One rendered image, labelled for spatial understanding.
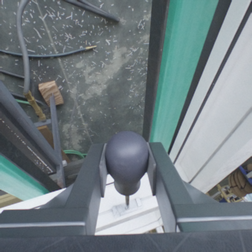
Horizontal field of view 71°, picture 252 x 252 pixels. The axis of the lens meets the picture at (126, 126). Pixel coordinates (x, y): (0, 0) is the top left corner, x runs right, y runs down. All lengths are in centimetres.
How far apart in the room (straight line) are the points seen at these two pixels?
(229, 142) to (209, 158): 5
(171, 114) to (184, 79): 5
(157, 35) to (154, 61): 3
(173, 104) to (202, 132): 7
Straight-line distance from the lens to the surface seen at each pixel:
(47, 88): 120
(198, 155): 29
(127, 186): 16
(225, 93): 21
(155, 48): 18
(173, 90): 20
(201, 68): 22
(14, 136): 65
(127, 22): 113
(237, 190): 657
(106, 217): 32
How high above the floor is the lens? 98
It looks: 35 degrees down
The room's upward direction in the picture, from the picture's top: 158 degrees clockwise
